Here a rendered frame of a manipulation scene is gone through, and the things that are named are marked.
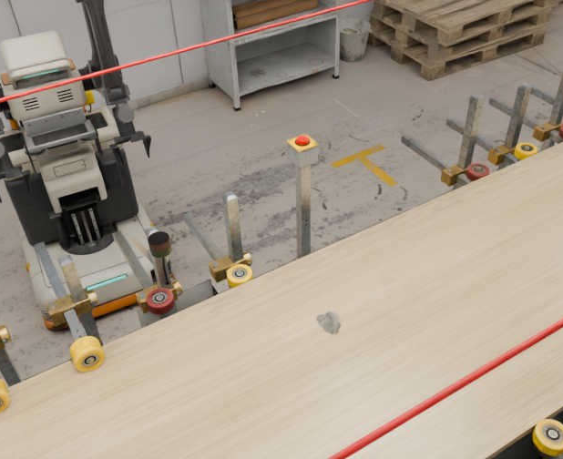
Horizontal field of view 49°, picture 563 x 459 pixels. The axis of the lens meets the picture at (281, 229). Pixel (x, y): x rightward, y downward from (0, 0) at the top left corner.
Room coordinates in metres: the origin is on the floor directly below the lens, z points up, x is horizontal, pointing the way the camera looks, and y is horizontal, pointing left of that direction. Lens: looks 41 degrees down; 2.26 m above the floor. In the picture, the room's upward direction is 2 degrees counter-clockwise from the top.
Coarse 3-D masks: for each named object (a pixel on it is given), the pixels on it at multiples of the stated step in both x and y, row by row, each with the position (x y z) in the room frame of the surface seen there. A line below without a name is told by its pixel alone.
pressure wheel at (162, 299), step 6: (162, 288) 1.29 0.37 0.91; (150, 294) 1.27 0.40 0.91; (156, 294) 1.27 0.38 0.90; (162, 294) 1.27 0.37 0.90; (168, 294) 1.26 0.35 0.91; (150, 300) 1.24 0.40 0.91; (156, 300) 1.25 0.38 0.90; (162, 300) 1.25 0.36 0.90; (168, 300) 1.24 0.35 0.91; (150, 306) 1.22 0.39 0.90; (156, 306) 1.22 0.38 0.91; (162, 306) 1.22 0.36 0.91; (168, 306) 1.22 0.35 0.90; (156, 312) 1.22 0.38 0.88; (162, 312) 1.22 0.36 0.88
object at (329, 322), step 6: (330, 312) 1.15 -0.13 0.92; (336, 312) 1.17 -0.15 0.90; (318, 318) 1.14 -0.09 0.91; (324, 318) 1.15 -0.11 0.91; (330, 318) 1.14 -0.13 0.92; (336, 318) 1.15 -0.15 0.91; (318, 324) 1.13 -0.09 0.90; (324, 324) 1.12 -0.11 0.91; (330, 324) 1.11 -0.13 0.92; (336, 324) 1.12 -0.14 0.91; (324, 330) 1.10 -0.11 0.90; (330, 330) 1.10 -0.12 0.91; (336, 330) 1.10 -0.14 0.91
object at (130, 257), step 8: (120, 232) 1.61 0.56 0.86; (120, 240) 1.57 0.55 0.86; (120, 248) 1.54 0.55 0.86; (128, 248) 1.53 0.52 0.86; (128, 256) 1.49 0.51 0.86; (136, 256) 1.49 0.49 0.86; (128, 264) 1.48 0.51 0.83; (136, 264) 1.45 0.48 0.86; (136, 272) 1.41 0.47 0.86; (144, 272) 1.41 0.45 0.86; (144, 280) 1.37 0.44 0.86; (144, 288) 1.34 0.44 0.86; (168, 312) 1.24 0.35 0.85
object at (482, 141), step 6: (450, 120) 2.29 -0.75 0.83; (456, 120) 2.29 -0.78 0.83; (450, 126) 2.28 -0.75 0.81; (456, 126) 2.25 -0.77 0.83; (462, 126) 2.24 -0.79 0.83; (462, 132) 2.22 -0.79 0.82; (480, 138) 2.14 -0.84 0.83; (486, 138) 2.14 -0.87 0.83; (480, 144) 2.13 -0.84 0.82; (486, 144) 2.10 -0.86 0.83; (492, 144) 2.09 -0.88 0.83; (486, 150) 2.09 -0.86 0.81; (510, 156) 2.01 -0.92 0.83; (510, 162) 1.98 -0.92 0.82; (516, 162) 1.96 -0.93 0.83
